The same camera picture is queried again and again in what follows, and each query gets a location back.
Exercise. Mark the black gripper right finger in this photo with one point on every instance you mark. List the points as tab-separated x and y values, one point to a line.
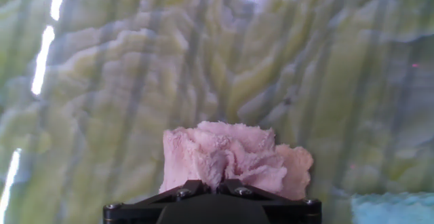
240	188

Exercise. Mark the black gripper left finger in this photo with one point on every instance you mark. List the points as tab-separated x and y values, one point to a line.
190	188

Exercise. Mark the pink fluffy cloth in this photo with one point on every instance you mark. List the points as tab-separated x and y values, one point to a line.
196	156

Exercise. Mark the teal fluffy cloth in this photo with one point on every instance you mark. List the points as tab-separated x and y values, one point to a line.
393	210

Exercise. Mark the green marbled table mat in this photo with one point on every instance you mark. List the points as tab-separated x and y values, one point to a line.
135	81

